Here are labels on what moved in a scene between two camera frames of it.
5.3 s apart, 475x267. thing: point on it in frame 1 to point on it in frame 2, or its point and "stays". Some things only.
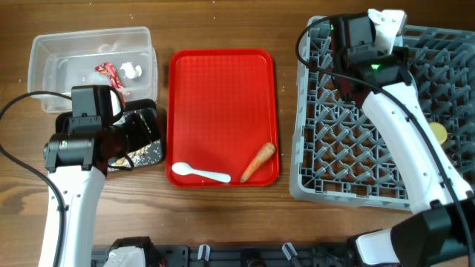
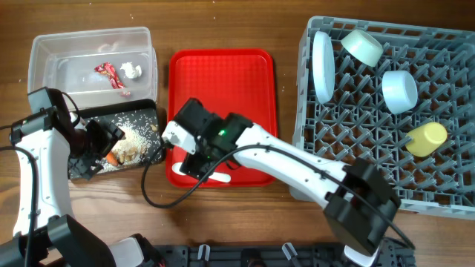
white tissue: x=131 y=73 stays
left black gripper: x=141 y=127 to x=98 y=147
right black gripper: x=342 y=90 to x=197 y=163
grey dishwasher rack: x=339 y=154 stays
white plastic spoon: x=182 y=168 stays
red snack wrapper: x=109 y=69 stays
